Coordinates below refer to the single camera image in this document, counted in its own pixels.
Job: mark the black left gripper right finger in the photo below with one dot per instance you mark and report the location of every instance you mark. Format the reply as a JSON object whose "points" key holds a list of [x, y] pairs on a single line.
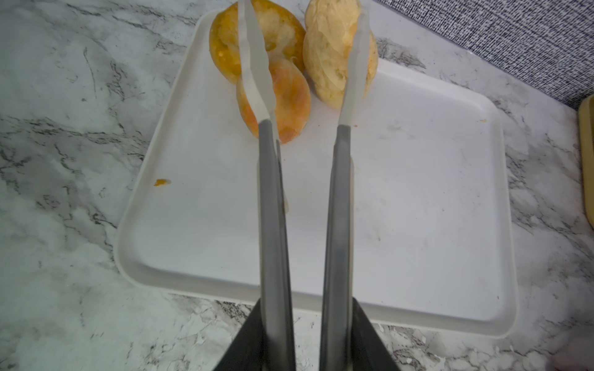
{"points": [[368, 353]]}

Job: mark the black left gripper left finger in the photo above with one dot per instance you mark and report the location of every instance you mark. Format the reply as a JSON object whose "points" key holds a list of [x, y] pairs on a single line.
{"points": [[246, 352]]}

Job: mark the metal tongs with white tips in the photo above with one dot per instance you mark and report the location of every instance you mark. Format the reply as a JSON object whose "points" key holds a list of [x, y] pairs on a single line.
{"points": [[276, 297]]}

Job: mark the pale knotted bun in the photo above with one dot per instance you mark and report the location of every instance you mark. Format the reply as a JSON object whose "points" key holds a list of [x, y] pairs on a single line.
{"points": [[330, 29]]}

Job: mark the white rectangular tray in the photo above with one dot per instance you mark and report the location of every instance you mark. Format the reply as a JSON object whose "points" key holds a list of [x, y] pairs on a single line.
{"points": [[432, 230]]}

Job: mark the small orange round bun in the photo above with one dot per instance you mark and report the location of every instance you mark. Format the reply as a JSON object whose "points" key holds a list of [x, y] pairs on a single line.
{"points": [[293, 98]]}

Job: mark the yellow cutting board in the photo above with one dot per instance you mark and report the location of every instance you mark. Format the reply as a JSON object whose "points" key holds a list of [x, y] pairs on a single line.
{"points": [[585, 119]]}

